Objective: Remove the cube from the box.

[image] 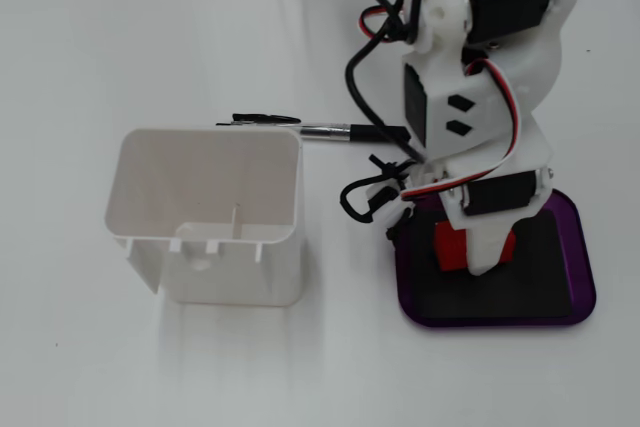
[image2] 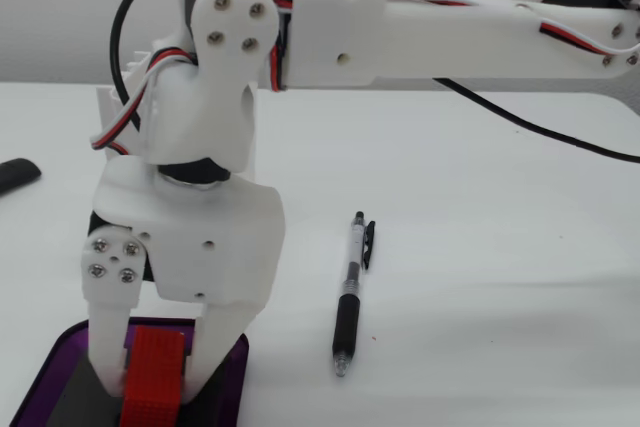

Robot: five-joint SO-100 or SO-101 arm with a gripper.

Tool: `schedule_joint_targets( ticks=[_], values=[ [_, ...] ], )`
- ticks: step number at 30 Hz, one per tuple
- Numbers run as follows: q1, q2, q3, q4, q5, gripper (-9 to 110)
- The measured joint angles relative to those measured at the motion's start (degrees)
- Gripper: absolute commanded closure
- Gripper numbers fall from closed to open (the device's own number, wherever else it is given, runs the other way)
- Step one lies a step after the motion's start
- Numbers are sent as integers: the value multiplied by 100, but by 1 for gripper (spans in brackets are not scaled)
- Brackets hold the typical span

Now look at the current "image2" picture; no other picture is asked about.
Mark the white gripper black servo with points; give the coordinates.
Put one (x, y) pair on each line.
(210, 247)

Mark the red studded block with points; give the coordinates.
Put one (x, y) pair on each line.
(152, 377)

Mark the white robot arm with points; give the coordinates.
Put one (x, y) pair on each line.
(340, 12)

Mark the purple metal tin box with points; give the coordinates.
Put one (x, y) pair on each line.
(240, 387)

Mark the black pad in tin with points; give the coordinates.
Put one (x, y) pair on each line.
(75, 397)

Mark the black clear retractable pen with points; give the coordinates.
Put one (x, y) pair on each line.
(348, 317)

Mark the black rounded object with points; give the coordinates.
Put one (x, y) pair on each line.
(17, 172)

